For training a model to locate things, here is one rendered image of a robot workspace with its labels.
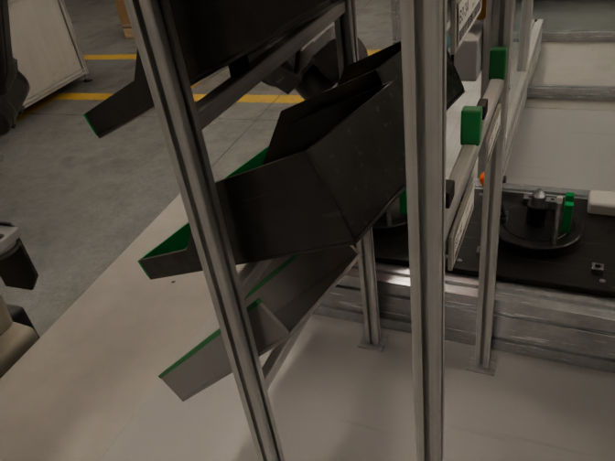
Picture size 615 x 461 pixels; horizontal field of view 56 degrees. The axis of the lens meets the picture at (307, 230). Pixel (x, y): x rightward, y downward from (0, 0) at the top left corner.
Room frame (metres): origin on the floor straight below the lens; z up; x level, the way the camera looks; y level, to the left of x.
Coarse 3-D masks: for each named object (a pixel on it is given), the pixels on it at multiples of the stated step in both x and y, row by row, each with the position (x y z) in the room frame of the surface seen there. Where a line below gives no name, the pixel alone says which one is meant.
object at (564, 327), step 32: (576, 192) 0.85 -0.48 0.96; (352, 288) 0.72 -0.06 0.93; (384, 288) 0.69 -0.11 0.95; (448, 288) 0.65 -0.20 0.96; (512, 288) 0.63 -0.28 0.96; (544, 288) 0.62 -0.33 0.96; (352, 320) 0.71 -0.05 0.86; (384, 320) 0.69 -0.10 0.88; (448, 320) 0.64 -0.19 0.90; (512, 320) 0.60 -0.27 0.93; (544, 320) 0.58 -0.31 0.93; (576, 320) 0.56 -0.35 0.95; (608, 320) 0.54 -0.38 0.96; (512, 352) 0.59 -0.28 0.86; (544, 352) 0.57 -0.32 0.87; (576, 352) 0.56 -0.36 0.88; (608, 352) 0.54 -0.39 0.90
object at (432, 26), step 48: (144, 0) 0.36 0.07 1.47; (432, 0) 0.28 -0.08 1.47; (144, 48) 0.37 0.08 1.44; (432, 48) 0.28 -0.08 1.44; (192, 96) 0.38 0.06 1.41; (432, 96) 0.28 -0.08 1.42; (192, 144) 0.37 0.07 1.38; (432, 144) 0.28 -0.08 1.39; (192, 192) 0.37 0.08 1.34; (432, 192) 0.28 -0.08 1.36; (432, 240) 0.28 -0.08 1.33; (480, 240) 0.58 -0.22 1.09; (240, 288) 0.38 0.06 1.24; (432, 288) 0.28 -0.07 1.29; (480, 288) 0.58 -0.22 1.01; (240, 336) 0.36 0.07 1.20; (384, 336) 0.67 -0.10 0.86; (432, 336) 0.28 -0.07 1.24; (480, 336) 0.58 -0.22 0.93; (240, 384) 0.37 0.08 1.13; (432, 384) 0.28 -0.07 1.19; (432, 432) 0.29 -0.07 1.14
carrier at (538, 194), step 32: (480, 192) 0.88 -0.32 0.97; (512, 192) 0.86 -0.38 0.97; (544, 192) 0.74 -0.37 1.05; (608, 192) 0.79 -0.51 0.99; (480, 224) 0.78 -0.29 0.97; (512, 224) 0.74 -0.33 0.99; (544, 224) 0.73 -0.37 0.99; (576, 224) 0.72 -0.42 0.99; (608, 224) 0.73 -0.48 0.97; (512, 256) 0.69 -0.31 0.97; (544, 256) 0.67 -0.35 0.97; (576, 256) 0.66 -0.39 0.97; (608, 256) 0.65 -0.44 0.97; (576, 288) 0.60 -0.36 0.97; (608, 288) 0.59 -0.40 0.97
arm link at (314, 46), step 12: (324, 36) 0.88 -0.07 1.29; (300, 48) 0.93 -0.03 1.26; (312, 48) 0.89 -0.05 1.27; (324, 48) 0.86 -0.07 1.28; (336, 48) 0.86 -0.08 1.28; (360, 48) 0.88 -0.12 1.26; (300, 60) 0.90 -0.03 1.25; (312, 60) 0.86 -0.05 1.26; (324, 60) 0.87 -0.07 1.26; (336, 60) 0.86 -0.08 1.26; (276, 72) 0.86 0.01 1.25; (288, 72) 0.86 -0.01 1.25; (300, 72) 0.87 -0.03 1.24; (324, 72) 0.87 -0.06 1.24; (336, 72) 0.86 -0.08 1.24; (276, 84) 0.87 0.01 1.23; (288, 84) 0.87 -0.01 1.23
